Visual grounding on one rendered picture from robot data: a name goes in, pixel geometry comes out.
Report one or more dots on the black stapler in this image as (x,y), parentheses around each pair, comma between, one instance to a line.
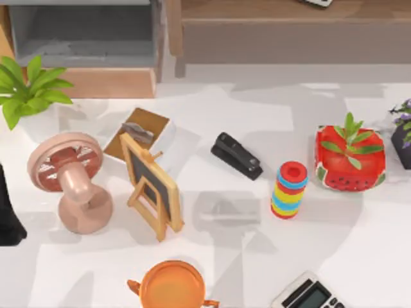
(236,155)

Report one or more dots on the wooden framed blackboard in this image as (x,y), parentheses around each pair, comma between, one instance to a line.
(151,183)

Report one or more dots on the brown book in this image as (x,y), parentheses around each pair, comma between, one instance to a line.
(144,126)

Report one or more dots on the stack of coloured rings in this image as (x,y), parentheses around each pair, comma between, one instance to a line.
(289,192)

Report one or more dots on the pink desk fan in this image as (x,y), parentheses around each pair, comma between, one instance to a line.
(80,205)

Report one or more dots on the orange trophy cup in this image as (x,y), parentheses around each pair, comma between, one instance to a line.
(173,287)

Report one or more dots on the red watermelon plant pot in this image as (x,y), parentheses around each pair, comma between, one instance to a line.
(350,163)

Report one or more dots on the wooden shelf unit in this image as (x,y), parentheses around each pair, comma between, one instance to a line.
(289,32)

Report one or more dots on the pulled-out wooden drawer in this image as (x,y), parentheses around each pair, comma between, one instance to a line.
(80,41)

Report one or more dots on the white calculator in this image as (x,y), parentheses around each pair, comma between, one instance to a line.
(308,293)

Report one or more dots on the grey calculator on shelf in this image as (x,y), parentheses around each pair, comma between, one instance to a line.
(316,2)

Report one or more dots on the green leafy plant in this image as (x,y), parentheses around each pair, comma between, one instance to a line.
(27,90)

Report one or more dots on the dark pot with purple flowers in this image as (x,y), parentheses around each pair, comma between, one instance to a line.
(403,138)

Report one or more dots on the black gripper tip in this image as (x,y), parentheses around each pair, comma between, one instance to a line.
(8,221)

